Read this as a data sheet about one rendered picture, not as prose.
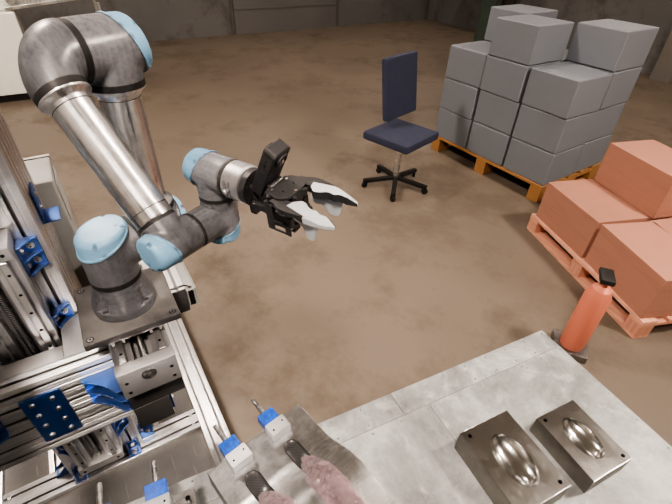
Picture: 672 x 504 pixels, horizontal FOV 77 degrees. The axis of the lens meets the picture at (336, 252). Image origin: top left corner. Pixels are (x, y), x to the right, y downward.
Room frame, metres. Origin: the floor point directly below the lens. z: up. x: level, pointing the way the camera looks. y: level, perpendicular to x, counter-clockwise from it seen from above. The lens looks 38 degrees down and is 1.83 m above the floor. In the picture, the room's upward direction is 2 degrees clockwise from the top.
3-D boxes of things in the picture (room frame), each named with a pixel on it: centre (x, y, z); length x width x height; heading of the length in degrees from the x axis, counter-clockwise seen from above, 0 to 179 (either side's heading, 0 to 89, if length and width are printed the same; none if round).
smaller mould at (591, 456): (0.55, -0.62, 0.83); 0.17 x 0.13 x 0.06; 27
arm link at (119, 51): (0.89, 0.47, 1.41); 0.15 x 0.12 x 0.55; 148
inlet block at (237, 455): (0.50, 0.23, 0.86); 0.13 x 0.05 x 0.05; 44
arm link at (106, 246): (0.78, 0.54, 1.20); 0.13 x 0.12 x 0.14; 148
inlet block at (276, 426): (0.57, 0.16, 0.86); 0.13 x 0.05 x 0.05; 44
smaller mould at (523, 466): (0.48, -0.43, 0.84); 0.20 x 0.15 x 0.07; 27
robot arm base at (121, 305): (0.77, 0.54, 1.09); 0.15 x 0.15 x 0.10
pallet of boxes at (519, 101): (3.94, -1.70, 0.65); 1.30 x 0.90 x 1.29; 35
